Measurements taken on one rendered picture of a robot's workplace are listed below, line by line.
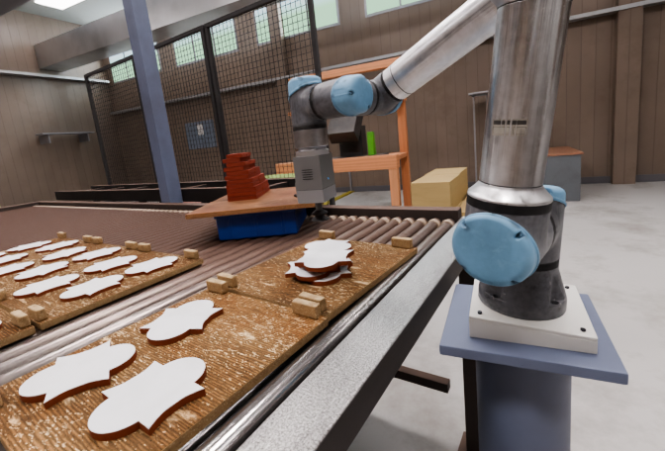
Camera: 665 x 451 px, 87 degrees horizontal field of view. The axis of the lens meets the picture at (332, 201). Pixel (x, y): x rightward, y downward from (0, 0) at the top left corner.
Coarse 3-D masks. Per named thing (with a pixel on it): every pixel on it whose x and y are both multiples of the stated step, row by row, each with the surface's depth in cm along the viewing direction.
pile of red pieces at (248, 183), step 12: (228, 156) 145; (240, 156) 145; (228, 168) 146; (240, 168) 145; (252, 168) 152; (228, 180) 148; (240, 180) 146; (252, 180) 147; (264, 180) 168; (228, 192) 147; (240, 192) 147; (252, 192) 146; (264, 192) 161
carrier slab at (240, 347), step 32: (224, 320) 67; (256, 320) 65; (288, 320) 64; (320, 320) 63; (160, 352) 58; (192, 352) 57; (224, 352) 56; (256, 352) 55; (288, 352) 55; (224, 384) 49; (256, 384) 50; (0, 416) 47; (32, 416) 46; (64, 416) 46; (192, 416) 43; (32, 448) 41; (64, 448) 40; (96, 448) 40; (128, 448) 40; (160, 448) 39
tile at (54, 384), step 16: (96, 352) 58; (112, 352) 58; (128, 352) 57; (48, 368) 55; (64, 368) 55; (80, 368) 54; (96, 368) 54; (112, 368) 53; (32, 384) 51; (48, 384) 51; (64, 384) 51; (80, 384) 50; (96, 384) 51; (32, 400) 49; (48, 400) 48
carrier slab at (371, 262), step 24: (312, 240) 114; (264, 264) 96; (360, 264) 88; (384, 264) 86; (240, 288) 81; (264, 288) 80; (288, 288) 78; (312, 288) 77; (336, 288) 76; (360, 288) 74; (336, 312) 67
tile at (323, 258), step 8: (320, 248) 89; (328, 248) 89; (336, 248) 88; (304, 256) 84; (312, 256) 84; (320, 256) 83; (328, 256) 83; (336, 256) 82; (344, 256) 81; (296, 264) 81; (304, 264) 79; (312, 264) 78; (320, 264) 78; (328, 264) 77; (336, 264) 78; (344, 264) 79
